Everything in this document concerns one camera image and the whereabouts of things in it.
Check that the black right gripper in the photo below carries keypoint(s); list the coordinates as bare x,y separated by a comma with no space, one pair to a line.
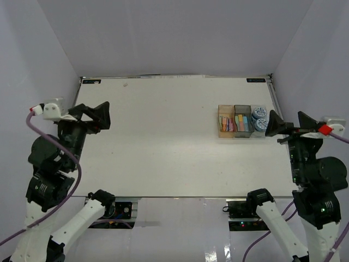
276,124

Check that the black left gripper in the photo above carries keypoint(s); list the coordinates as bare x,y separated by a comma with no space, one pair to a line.
102,113

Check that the blue-lidded cleaning gel jar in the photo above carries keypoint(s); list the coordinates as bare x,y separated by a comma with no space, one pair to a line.
259,112

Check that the blue highlighter pen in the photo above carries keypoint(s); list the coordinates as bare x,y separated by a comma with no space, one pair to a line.
246,124

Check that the orange highlighter pen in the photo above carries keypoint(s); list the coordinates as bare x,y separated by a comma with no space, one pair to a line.
241,121

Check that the green highlighter pen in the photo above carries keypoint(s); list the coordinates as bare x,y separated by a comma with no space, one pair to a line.
237,121

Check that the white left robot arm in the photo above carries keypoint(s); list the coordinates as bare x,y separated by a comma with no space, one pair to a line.
47,193

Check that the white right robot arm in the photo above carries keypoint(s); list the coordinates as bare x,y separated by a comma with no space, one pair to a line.
318,211

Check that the grey transparent tray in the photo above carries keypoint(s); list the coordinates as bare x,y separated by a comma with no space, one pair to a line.
244,110

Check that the amber transparent tray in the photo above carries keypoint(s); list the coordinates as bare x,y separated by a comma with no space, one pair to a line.
226,111

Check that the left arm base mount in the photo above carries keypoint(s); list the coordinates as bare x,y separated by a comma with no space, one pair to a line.
119,219

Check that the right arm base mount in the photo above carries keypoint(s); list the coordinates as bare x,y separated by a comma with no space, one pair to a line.
240,217

